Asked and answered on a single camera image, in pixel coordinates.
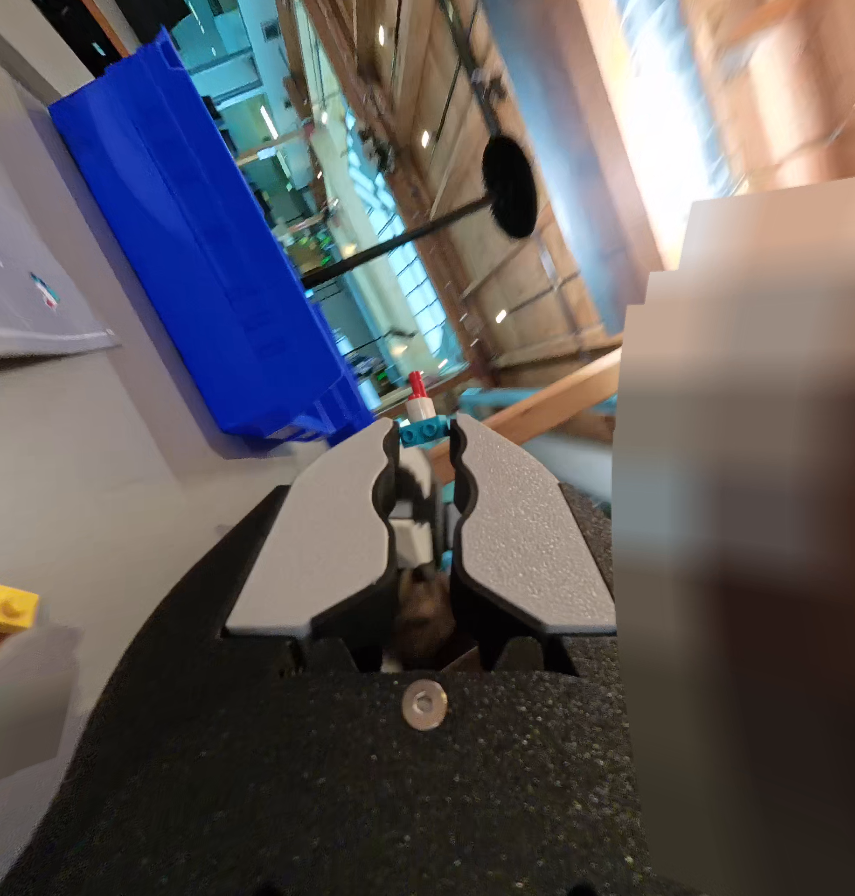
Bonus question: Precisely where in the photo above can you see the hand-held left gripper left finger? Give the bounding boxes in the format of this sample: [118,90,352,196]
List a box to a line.
[226,418,400,638]

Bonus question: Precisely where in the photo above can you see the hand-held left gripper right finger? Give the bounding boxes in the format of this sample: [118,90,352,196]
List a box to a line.
[448,413,619,637]

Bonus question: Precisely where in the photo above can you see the teal brick with red pin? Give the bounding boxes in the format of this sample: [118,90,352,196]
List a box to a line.
[398,371,451,449]

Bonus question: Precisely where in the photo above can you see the grey instruction booklet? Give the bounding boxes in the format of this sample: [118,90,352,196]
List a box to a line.
[0,119,120,363]

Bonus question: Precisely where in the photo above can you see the yellow blue brown brick assembly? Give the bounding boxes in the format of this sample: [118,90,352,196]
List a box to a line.
[0,580,41,676]

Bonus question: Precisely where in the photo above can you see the blue plastic bin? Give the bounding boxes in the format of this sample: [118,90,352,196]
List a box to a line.
[48,27,377,450]

